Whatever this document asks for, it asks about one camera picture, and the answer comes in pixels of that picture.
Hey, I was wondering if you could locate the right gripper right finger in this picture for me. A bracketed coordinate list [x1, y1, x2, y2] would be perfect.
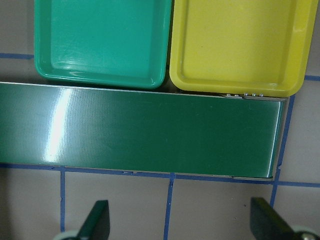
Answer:
[250, 197, 300, 240]

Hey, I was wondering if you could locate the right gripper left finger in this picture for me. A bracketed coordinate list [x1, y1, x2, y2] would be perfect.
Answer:
[77, 200, 110, 240]

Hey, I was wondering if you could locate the green conveyor belt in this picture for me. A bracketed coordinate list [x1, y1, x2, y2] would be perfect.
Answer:
[0, 83, 284, 178]

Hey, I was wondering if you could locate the yellow plastic tray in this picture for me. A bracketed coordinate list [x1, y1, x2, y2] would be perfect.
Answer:
[169, 0, 318, 98]

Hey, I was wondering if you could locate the green plastic tray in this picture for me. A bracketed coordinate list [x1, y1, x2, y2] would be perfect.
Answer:
[34, 0, 172, 89]

